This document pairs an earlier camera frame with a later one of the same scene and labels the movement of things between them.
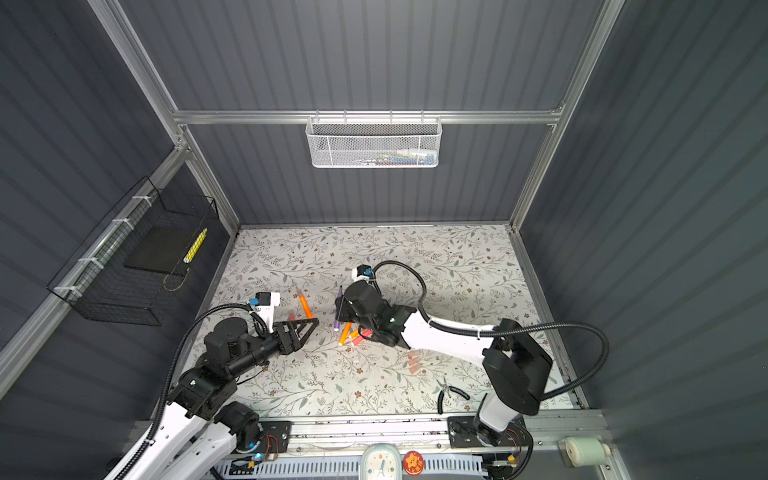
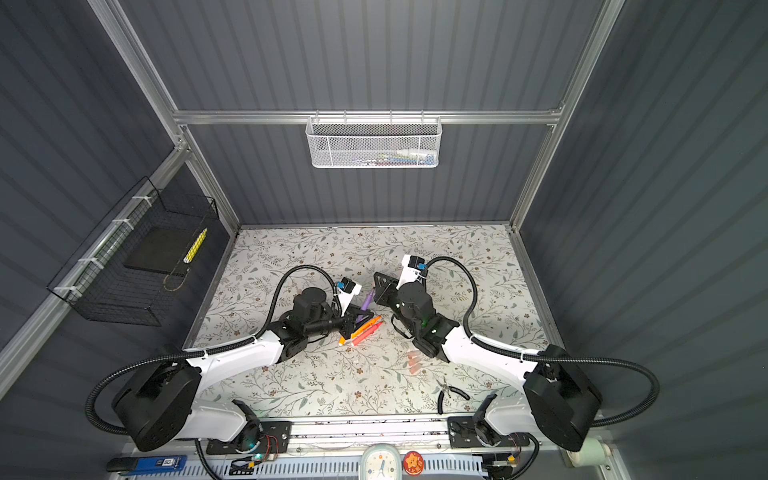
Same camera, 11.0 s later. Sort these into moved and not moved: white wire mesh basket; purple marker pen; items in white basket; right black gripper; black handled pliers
Moved: purple marker pen; right black gripper
Not moved: black handled pliers; white wire mesh basket; items in white basket
